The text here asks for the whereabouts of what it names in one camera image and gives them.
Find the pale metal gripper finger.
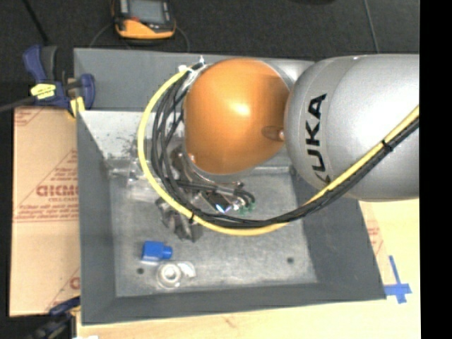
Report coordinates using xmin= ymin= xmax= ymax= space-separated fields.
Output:
xmin=156 ymin=198 xmax=185 ymax=230
xmin=175 ymin=218 xmax=205 ymax=244

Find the blue plastic cap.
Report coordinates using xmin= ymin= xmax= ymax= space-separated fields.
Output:
xmin=141 ymin=241 xmax=174 ymax=262

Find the grey metal bin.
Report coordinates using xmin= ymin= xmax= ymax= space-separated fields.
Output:
xmin=73 ymin=47 xmax=387 ymax=325

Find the brown cardboard board red print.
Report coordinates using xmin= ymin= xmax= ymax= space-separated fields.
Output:
xmin=8 ymin=105 xmax=392 ymax=318

